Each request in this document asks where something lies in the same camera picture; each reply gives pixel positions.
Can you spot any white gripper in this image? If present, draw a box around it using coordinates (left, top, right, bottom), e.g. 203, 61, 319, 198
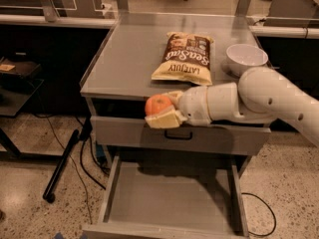
145, 87, 211, 129

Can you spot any white horizontal rail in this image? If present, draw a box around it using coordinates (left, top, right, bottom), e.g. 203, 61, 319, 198
0, 14, 117, 29

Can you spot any dark side table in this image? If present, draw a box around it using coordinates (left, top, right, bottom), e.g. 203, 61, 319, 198
0, 52, 45, 159

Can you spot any open middle drawer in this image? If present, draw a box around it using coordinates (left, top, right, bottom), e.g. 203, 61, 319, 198
83, 155, 249, 239

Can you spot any orange fruit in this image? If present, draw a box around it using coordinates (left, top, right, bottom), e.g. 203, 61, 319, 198
145, 95, 172, 116

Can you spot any grey drawer cabinet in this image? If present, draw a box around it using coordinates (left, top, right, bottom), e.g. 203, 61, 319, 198
79, 11, 291, 239

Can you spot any white bowl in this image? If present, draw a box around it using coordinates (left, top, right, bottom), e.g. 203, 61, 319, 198
226, 44, 268, 77

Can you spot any black drawer handle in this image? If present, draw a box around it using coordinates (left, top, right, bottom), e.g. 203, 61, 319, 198
163, 130, 193, 140

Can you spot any black floor cable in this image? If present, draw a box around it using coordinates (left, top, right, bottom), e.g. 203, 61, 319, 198
33, 113, 111, 225

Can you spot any black cable at right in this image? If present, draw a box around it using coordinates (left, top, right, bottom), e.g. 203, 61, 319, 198
241, 191, 278, 237

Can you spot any closed top drawer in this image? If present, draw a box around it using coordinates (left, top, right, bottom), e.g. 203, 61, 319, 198
91, 117, 270, 155

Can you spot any brown chip bag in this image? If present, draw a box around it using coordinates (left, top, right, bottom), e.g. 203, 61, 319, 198
152, 32, 213, 86

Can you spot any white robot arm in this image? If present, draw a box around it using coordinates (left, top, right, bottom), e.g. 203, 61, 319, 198
145, 67, 319, 145

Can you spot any black stand leg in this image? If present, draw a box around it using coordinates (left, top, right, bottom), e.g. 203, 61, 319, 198
43, 118, 92, 203

